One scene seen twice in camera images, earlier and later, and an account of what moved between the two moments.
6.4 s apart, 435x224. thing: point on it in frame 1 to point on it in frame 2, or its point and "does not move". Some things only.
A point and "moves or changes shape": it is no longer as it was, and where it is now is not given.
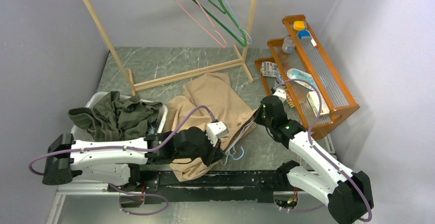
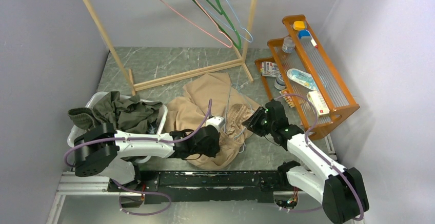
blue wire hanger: [229, 153] to [242, 148]
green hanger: [213, 19] moves or changes shape
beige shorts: [206, 96] moves or changes shape
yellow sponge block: [299, 25] does not move
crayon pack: [289, 101] does not move
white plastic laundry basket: [81, 134] does not move
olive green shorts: [113, 118] does not move
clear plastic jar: [289, 45] does not move
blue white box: [305, 35] does not move
